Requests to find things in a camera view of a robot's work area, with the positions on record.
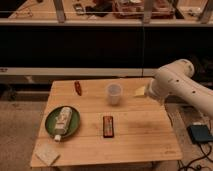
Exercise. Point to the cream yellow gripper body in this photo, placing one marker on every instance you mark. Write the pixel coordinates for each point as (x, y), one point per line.
(140, 92)

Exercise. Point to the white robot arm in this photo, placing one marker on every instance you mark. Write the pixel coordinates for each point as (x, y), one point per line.
(175, 79)

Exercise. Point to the translucent white cup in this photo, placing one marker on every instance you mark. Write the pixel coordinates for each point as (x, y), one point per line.
(114, 93)

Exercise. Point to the small red chili object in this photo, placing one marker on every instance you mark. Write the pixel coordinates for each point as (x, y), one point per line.
(78, 88)

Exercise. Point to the black box on floor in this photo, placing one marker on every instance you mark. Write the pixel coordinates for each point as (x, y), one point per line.
(199, 134)

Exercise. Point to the green round plate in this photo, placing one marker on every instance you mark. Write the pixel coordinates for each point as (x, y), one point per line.
(51, 120)

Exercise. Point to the white bottle on plate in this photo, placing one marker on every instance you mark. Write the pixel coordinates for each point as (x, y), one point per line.
(62, 123)

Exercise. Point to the red tray on shelf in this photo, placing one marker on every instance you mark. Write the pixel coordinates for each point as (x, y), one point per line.
(135, 9)

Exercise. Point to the white square sponge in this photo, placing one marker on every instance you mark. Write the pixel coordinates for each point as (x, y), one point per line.
(47, 154)

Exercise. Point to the grey metal shelf rail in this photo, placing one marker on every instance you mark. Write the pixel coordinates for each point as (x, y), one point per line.
(117, 72)

